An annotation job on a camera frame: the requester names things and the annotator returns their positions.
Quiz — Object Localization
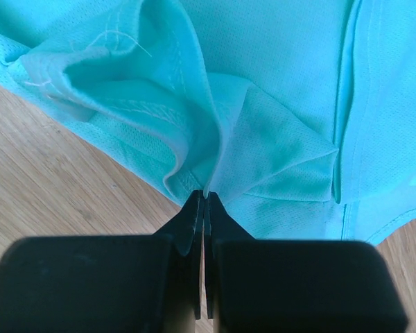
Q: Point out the teal t shirt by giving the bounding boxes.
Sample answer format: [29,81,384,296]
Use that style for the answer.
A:
[0,1,416,244]

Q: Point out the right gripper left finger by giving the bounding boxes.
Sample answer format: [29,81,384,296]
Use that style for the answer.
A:
[0,191,203,332]

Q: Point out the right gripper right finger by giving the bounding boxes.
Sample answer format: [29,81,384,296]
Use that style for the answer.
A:
[204,193,409,332]

